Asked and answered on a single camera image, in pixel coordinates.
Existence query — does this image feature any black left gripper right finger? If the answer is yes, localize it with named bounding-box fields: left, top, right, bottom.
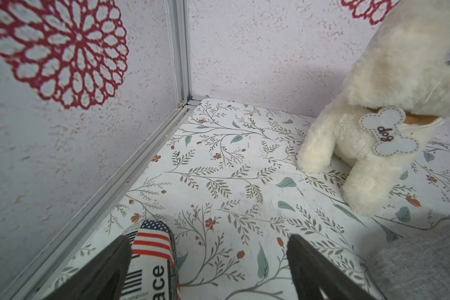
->
left=286, top=234, right=373, bottom=300

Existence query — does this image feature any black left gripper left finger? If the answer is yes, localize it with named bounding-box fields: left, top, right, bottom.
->
left=45, top=236, right=132, bottom=300

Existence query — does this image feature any flag print rolled pouch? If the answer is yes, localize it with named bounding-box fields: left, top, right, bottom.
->
left=121, top=220, right=181, bottom=300

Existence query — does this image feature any white plush dog toy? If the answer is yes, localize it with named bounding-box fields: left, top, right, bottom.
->
left=296, top=1, right=450, bottom=216

